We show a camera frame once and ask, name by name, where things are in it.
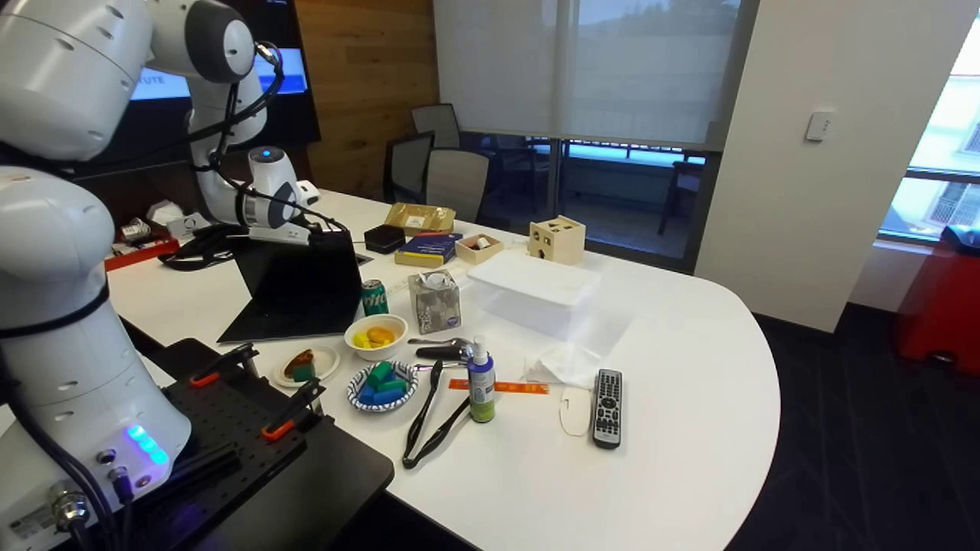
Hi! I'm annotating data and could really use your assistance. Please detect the blue yellow book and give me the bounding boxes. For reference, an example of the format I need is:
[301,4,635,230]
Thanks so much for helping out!
[396,236,456,267]

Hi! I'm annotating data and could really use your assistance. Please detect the wooden shape sorter box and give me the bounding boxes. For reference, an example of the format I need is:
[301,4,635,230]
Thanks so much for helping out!
[527,213,585,262]

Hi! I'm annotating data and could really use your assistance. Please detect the black clamp orange tip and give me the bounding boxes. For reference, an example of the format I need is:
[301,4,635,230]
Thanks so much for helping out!
[261,381,326,445]
[187,342,256,389]

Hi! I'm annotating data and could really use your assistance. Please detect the grey Dell laptop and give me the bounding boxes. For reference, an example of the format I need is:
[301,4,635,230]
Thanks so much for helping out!
[222,234,363,342]

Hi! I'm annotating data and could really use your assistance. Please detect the blue patterned plate with toys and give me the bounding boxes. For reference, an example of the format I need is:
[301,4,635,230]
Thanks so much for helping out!
[350,361,417,414]

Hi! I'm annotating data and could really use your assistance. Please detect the cardboard box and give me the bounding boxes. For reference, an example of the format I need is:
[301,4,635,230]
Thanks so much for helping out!
[385,203,456,234]

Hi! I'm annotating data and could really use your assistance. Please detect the green soda can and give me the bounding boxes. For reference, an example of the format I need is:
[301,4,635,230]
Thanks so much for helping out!
[363,279,388,314]

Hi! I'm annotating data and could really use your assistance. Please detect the black marker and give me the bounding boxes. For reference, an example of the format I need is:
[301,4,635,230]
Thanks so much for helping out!
[417,339,469,361]

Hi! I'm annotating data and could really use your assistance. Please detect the grey office chair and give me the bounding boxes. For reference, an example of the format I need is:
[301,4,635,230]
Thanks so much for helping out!
[426,150,490,220]

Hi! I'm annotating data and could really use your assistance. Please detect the red bin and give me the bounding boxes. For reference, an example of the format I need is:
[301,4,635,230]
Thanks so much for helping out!
[898,226,980,376]

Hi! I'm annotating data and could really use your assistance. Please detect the black mounting plate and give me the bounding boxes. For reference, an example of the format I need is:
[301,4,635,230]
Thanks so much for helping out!
[118,339,396,551]

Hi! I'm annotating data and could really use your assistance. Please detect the black remote control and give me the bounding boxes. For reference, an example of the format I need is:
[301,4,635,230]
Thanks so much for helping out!
[592,370,623,451]

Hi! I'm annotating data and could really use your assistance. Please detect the white bowl with yellow food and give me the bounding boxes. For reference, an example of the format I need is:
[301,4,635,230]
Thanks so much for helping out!
[342,314,408,359]

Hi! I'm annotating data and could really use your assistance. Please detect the small wooden tray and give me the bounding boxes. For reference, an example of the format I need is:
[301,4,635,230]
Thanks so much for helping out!
[456,234,503,262]

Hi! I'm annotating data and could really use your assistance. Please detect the black tongs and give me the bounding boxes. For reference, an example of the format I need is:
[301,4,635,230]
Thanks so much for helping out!
[397,355,474,474]

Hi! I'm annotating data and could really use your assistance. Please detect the spray bottle green base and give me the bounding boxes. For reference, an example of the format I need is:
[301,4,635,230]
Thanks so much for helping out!
[466,342,496,423]

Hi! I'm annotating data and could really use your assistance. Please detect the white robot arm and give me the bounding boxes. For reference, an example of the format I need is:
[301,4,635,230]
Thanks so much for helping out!
[0,0,265,517]

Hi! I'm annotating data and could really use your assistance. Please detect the wall light switch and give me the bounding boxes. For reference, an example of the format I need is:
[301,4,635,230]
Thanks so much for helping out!
[804,107,834,143]

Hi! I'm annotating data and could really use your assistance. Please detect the black small box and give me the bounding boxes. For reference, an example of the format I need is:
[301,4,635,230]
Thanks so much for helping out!
[364,224,404,255]

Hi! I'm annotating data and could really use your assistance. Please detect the white plate with food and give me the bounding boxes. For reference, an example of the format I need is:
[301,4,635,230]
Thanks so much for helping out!
[274,348,339,389]

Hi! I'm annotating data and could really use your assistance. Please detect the clear plastic tray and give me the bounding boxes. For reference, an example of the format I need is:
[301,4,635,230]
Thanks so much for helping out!
[469,250,599,336]

